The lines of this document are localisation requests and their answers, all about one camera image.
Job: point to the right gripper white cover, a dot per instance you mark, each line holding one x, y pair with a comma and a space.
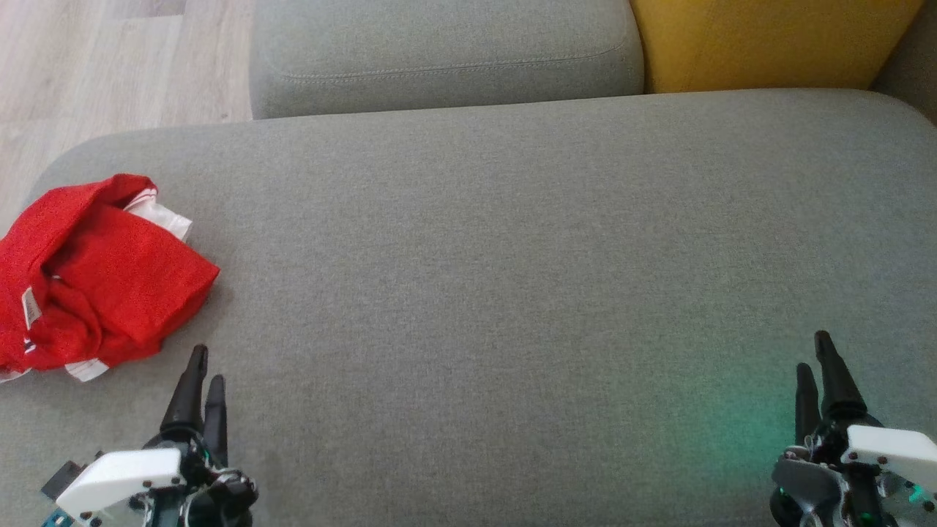
886, 446

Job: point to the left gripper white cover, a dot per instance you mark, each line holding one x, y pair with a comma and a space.
124, 476

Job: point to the red jersey with striped trim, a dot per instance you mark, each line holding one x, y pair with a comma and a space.
66, 208

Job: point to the grey sofa seat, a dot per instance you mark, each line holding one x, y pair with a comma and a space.
476, 293

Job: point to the yellow cushion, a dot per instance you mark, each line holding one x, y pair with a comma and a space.
768, 40

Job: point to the grey sofa back cushion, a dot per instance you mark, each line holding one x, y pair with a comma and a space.
439, 51

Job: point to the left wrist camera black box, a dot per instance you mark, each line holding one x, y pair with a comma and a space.
62, 479

